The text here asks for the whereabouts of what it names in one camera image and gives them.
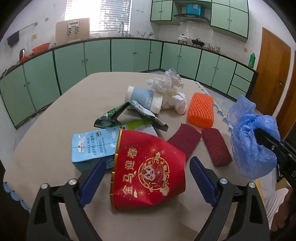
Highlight green bottle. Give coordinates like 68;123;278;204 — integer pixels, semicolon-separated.
248;53;256;68

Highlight orange spiky sponge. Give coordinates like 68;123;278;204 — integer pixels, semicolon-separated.
187;92;214;128

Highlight kettle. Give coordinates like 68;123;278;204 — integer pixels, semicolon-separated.
19;49;28;62

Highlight green snack wrapper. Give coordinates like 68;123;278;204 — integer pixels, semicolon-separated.
94;100;169;132

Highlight blue milk carton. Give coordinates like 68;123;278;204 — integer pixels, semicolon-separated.
71;120;157;173

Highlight range hood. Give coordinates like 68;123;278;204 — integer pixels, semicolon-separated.
174;1;212;25

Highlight white pot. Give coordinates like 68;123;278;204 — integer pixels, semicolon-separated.
177;34;188;44

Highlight red basin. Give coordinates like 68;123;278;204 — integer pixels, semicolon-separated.
32;43;50;55

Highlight green lower kitchen cabinets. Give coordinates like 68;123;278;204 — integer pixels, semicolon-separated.
1;38;258;127

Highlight blue plastic bag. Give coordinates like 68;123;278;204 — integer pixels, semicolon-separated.
227;95;280;180

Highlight black wok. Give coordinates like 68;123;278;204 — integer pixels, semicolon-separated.
191;39;205;47

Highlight blue white paper cup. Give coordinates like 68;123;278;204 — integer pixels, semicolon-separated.
125;86;163;114

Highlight window with blinds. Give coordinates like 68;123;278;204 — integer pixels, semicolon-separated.
64;0;132;33

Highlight red paper cup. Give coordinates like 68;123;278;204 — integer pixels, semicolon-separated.
110;130;186;211

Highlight faucet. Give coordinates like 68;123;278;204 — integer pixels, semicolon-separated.
118;22;125;38

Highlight green upper wall cabinets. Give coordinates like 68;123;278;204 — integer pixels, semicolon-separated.
150;0;249;43

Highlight cardboard box on counter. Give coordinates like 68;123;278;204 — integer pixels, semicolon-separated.
55;18;90;46

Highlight beige tablecloth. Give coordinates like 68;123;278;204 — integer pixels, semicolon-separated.
2;71;266;241

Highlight wooden door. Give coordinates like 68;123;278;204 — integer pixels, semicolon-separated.
250;28;291;115
276;58;296;140

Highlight white tissue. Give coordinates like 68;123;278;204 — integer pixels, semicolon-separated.
147;68;188;115

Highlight dark red scouring pad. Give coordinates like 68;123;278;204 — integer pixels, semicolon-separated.
167;123;202;161
202;128;232;167

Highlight dark hanging towel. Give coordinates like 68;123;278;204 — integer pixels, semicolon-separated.
7;31;20;48

